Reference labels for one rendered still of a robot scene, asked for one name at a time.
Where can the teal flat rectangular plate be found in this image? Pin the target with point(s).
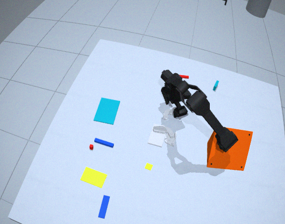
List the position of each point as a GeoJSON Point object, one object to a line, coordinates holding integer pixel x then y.
{"type": "Point", "coordinates": [106, 111]}

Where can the yellow square tile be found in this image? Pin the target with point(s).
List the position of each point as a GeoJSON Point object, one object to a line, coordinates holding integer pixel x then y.
{"type": "Point", "coordinates": [148, 166]}

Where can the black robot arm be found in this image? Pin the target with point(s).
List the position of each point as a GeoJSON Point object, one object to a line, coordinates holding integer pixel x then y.
{"type": "Point", "coordinates": [199, 104]}

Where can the yellow flat rectangular plate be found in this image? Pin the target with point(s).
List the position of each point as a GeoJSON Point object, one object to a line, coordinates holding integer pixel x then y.
{"type": "Point", "coordinates": [93, 177]}

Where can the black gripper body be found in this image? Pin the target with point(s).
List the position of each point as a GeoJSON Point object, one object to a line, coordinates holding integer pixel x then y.
{"type": "Point", "coordinates": [175, 99]}

